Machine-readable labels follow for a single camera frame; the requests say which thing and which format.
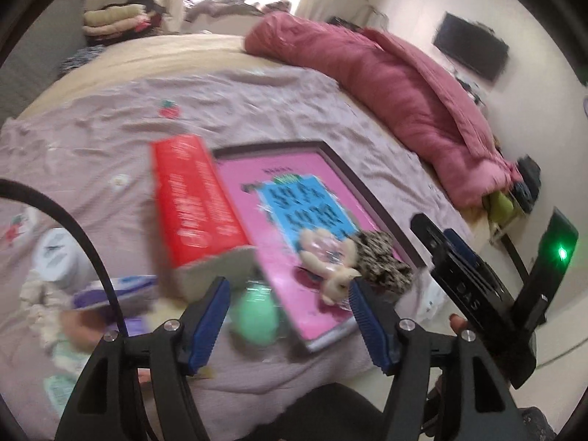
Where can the purple white snack packet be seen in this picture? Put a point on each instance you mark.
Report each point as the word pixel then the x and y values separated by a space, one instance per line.
pixel 134 293

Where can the peach makeup sponge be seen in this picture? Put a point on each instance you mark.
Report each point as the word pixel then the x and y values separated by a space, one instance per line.
pixel 83 329

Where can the pink folded quilt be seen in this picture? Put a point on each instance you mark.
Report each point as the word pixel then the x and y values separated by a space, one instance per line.
pixel 419 101

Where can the black wall television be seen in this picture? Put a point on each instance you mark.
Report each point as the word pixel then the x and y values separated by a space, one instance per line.
pixel 473 46

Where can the leopard print scrunchie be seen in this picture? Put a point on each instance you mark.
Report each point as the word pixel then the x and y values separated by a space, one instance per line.
pixel 378 265

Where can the cream bunny plush keychain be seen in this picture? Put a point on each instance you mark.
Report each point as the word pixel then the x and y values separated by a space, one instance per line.
pixel 332 260

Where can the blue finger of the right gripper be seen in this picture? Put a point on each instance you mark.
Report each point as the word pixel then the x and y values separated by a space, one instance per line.
pixel 466 256

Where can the stack of folded clothes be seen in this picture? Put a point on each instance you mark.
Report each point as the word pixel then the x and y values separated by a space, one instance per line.
pixel 117 23

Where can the green wet wipes pack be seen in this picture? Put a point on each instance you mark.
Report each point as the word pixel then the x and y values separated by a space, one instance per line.
pixel 69 363

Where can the grey quilted headboard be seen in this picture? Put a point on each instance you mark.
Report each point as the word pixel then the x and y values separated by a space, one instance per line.
pixel 34 63

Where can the red tissue pack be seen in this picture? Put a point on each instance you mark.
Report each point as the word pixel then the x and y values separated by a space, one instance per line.
pixel 202 231

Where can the pink book in tray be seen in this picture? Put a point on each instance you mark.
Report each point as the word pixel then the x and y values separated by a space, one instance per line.
pixel 298 234

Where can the white cylindrical bottle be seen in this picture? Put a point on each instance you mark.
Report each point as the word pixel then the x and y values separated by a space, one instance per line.
pixel 59 260

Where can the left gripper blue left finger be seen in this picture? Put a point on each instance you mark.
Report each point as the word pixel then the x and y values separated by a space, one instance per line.
pixel 201 324

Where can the green makeup sponge in packet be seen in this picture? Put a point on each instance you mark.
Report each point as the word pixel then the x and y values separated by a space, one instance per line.
pixel 255 317

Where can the person right hand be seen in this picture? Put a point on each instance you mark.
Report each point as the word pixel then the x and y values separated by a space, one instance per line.
pixel 458 323

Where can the dark shallow tray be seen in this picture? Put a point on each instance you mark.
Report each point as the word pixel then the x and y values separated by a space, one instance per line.
pixel 349 183

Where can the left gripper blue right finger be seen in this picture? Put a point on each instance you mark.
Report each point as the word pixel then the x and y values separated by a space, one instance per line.
pixel 377 320

